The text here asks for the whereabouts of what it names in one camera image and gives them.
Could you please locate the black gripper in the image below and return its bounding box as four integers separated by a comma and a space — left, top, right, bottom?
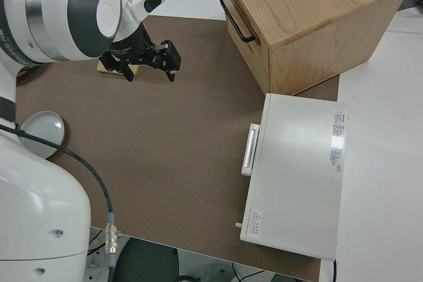
100, 22, 182, 83

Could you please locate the gray plate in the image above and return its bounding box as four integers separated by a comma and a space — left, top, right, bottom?
19, 110, 69, 160

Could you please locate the wooden mug rack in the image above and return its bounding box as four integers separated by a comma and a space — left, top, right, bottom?
96, 59, 139, 77

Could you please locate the brown table mat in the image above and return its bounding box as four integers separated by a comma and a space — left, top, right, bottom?
15, 15, 341, 278

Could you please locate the brown wicker basket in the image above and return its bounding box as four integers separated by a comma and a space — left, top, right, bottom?
17, 65, 46, 81

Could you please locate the large wooden box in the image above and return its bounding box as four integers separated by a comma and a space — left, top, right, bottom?
216, 0, 412, 96

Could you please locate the white toaster oven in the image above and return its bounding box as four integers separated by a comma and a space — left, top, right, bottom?
233, 92, 350, 261

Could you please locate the black cable with silver connector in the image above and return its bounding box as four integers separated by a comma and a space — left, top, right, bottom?
0, 124, 122, 282

